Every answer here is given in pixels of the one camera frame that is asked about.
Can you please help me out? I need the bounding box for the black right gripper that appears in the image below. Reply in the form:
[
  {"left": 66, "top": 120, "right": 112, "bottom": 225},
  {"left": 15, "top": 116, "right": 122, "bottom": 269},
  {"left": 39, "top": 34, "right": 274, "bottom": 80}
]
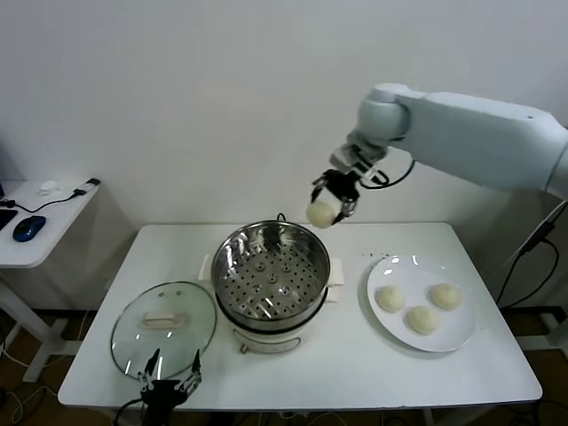
[{"left": 310, "top": 169, "right": 360, "bottom": 225}]

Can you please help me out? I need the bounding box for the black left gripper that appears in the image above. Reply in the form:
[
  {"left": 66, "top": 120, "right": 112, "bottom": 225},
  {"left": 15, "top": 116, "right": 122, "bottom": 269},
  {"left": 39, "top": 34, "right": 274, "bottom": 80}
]
[{"left": 137, "top": 348, "right": 203, "bottom": 426}]

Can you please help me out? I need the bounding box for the white steamed baozi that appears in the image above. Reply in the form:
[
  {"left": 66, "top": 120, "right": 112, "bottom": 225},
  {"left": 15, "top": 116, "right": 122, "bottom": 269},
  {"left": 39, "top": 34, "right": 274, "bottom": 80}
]
[
  {"left": 425, "top": 282, "right": 462, "bottom": 311},
  {"left": 305, "top": 200, "right": 340, "bottom": 229},
  {"left": 375, "top": 285, "right": 406, "bottom": 312},
  {"left": 404, "top": 304, "right": 441, "bottom": 335}
]

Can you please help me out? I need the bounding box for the round glass pot lid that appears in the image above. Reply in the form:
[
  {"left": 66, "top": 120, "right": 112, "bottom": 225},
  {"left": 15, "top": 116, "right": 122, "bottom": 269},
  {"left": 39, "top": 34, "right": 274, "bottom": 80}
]
[{"left": 109, "top": 280, "right": 217, "bottom": 382}]

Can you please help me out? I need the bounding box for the stainless steel steamer basket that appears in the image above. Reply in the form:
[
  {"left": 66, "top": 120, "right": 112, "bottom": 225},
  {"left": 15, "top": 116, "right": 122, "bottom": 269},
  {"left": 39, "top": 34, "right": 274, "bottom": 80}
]
[{"left": 210, "top": 220, "right": 332, "bottom": 332}]

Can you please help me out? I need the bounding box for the white round plate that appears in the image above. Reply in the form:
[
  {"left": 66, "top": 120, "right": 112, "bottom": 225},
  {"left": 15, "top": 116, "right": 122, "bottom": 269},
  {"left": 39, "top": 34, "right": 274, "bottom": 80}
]
[{"left": 366, "top": 254, "right": 478, "bottom": 353}]

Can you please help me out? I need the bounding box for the white side desk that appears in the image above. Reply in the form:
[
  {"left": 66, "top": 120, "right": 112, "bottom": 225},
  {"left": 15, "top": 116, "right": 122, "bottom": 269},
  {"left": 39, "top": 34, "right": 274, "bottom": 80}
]
[{"left": 0, "top": 179, "right": 101, "bottom": 383}]

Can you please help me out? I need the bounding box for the blue computer mouse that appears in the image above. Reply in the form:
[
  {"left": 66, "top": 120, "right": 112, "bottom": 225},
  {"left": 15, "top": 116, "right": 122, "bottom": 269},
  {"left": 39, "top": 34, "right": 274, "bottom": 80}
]
[{"left": 12, "top": 215, "right": 47, "bottom": 243}]

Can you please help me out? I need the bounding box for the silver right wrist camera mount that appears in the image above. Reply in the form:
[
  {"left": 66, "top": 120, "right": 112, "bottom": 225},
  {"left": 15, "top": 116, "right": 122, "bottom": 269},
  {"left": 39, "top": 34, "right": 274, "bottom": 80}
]
[{"left": 329, "top": 141, "right": 391, "bottom": 178}]

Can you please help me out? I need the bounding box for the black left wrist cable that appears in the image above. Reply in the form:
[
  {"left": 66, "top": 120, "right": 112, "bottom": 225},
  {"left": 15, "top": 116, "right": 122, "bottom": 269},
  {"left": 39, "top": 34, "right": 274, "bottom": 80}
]
[{"left": 117, "top": 397, "right": 147, "bottom": 426}]

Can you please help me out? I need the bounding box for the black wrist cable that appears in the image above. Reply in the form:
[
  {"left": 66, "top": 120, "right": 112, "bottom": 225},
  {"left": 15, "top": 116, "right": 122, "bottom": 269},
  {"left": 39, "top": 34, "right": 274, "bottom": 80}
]
[
  {"left": 354, "top": 153, "right": 417, "bottom": 190},
  {"left": 117, "top": 397, "right": 147, "bottom": 426}
]

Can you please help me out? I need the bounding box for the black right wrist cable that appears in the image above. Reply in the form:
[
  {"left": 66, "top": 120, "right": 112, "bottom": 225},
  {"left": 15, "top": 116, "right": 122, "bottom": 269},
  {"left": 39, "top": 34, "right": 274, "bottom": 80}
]
[{"left": 354, "top": 153, "right": 417, "bottom": 190}]

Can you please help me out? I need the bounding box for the black cable with adapter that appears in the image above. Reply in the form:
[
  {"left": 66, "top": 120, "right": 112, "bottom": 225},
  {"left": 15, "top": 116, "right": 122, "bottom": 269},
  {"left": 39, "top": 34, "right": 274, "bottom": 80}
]
[{"left": 0, "top": 177, "right": 100, "bottom": 214}]

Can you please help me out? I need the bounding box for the black power cable with plug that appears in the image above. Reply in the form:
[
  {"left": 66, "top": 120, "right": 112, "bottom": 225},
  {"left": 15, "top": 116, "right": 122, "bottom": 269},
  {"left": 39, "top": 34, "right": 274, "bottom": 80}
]
[{"left": 495, "top": 219, "right": 560, "bottom": 310}]

